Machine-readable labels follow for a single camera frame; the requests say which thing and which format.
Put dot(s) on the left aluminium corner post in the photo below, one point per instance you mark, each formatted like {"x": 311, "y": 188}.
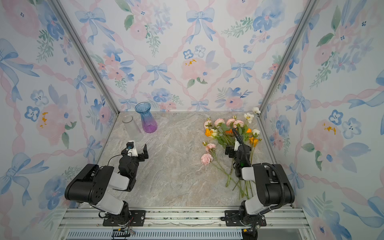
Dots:
{"x": 81, "y": 49}

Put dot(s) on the orange poppy flower stem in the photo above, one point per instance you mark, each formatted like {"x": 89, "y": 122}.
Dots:
{"x": 254, "y": 139}

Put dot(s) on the aluminium corner post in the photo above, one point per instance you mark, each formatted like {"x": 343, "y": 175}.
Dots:
{"x": 81, "y": 49}
{"x": 291, "y": 47}

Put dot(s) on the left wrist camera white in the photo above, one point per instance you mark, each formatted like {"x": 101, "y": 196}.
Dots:
{"x": 131, "y": 149}

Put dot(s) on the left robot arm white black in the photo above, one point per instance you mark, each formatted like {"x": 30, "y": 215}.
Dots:
{"x": 92, "y": 183}

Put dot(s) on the clear ribbed glass vase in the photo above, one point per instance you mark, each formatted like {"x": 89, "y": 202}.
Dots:
{"x": 132, "y": 128}

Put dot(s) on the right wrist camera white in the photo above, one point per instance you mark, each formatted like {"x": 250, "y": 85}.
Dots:
{"x": 236, "y": 146}

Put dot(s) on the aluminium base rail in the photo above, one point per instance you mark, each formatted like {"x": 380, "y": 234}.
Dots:
{"x": 189, "y": 223}

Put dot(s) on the pink carnation single stem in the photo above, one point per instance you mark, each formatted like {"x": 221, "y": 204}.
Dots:
{"x": 236, "y": 182}

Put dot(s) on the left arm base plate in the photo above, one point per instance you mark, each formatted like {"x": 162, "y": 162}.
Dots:
{"x": 135, "y": 218}

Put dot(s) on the pink rose stem with leaves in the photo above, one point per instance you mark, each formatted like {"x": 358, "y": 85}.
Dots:
{"x": 226, "y": 125}

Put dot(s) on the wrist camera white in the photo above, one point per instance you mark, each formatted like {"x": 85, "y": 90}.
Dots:
{"x": 236, "y": 146}
{"x": 131, "y": 149}

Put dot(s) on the blue purple glass vase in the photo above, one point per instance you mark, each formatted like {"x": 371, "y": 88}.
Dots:
{"x": 149, "y": 124}

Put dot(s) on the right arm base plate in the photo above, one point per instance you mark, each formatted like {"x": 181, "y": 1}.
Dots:
{"x": 234, "y": 218}

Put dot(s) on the right aluminium corner post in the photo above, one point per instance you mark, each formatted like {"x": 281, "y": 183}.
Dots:
{"x": 291, "y": 47}

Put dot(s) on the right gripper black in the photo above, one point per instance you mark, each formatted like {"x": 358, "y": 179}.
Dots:
{"x": 240, "y": 152}

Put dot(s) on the white flower stem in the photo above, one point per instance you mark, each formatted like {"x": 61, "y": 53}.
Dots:
{"x": 249, "y": 117}

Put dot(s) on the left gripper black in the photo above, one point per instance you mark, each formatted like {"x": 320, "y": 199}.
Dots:
{"x": 139, "y": 157}

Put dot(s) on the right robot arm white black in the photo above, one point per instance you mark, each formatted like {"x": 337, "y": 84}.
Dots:
{"x": 273, "y": 189}

